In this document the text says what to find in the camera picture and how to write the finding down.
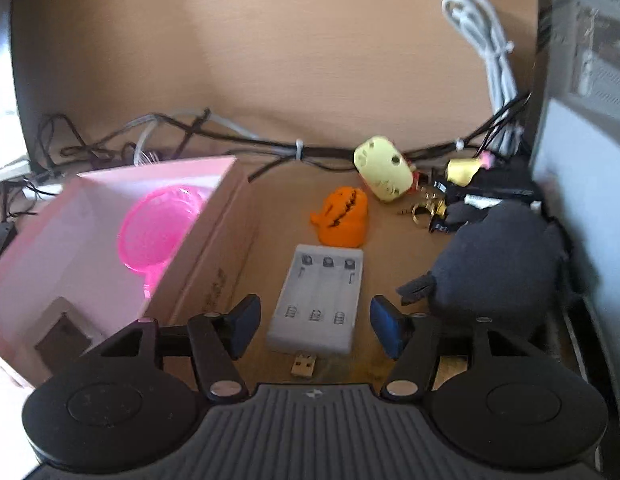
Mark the pink plastic basket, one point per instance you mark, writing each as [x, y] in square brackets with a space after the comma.
[149, 240]

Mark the right dark monitor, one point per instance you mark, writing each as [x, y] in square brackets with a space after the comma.
[590, 160]

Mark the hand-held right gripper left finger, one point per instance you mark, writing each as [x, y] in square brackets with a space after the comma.
[247, 321]

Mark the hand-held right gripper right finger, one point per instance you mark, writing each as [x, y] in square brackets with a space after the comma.
[385, 325]

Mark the dark plush toy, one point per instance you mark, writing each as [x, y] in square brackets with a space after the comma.
[490, 270]

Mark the pink cardboard box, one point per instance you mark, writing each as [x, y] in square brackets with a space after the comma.
[64, 240]

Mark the orange pumpkin toy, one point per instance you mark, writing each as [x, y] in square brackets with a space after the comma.
[340, 220]

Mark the yellow cupcake toy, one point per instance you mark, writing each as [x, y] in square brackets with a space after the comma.
[462, 170]

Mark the white battery charger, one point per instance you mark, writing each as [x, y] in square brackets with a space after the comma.
[315, 300]

